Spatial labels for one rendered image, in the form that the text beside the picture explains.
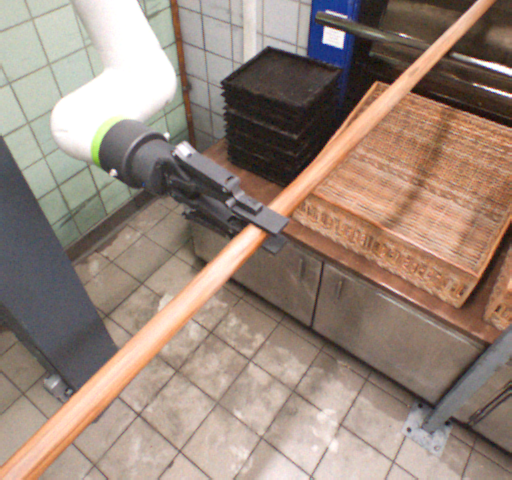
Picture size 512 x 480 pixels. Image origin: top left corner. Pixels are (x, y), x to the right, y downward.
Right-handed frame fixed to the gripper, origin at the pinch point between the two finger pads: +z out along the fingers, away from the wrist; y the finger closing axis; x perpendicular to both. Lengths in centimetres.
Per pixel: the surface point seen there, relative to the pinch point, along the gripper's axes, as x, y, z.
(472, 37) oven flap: -103, 15, -2
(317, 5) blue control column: -98, 16, -50
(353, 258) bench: -50, 62, -2
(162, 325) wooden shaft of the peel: 18.1, -1.3, 0.8
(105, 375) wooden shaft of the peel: 25.1, -1.4, 0.2
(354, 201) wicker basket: -70, 61, -13
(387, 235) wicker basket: -52, 48, 5
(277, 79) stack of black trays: -73, 30, -47
